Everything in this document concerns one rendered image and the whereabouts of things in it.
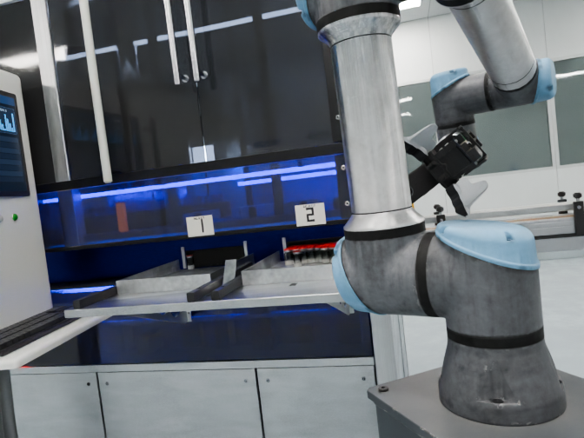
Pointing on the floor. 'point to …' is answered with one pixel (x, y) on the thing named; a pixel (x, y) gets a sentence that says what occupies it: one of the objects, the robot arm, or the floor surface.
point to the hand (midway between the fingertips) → (428, 181)
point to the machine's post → (384, 348)
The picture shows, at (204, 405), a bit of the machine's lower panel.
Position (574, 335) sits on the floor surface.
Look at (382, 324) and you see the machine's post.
